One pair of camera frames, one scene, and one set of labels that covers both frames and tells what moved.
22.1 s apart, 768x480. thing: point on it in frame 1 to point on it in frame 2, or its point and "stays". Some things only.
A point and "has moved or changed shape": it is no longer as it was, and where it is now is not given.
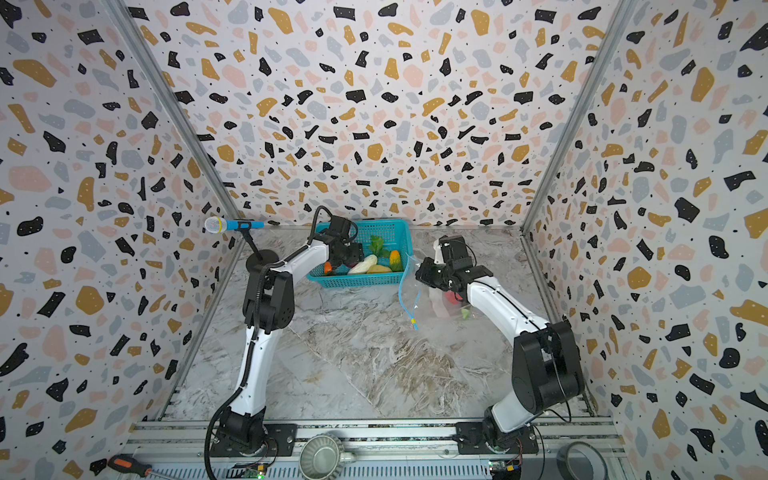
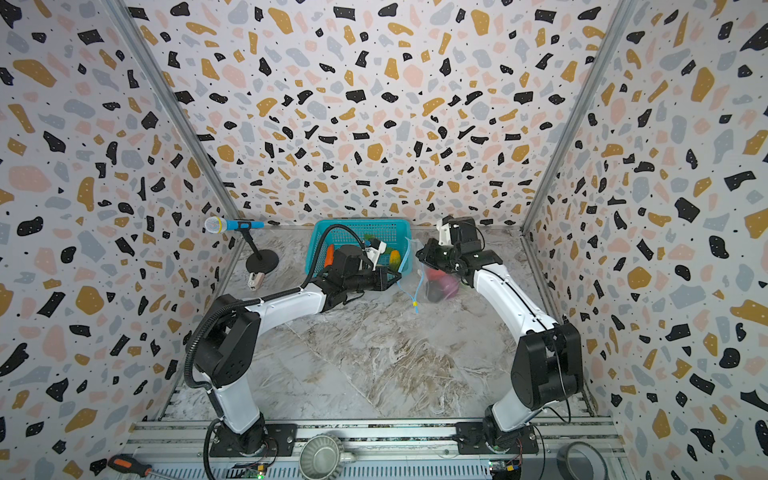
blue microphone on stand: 260,258 stays
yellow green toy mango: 396,264 stays
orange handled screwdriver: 129,463 stays
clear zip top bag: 422,304 has moved or changed shape
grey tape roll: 600,471 stays
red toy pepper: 452,296 has moved or changed shape
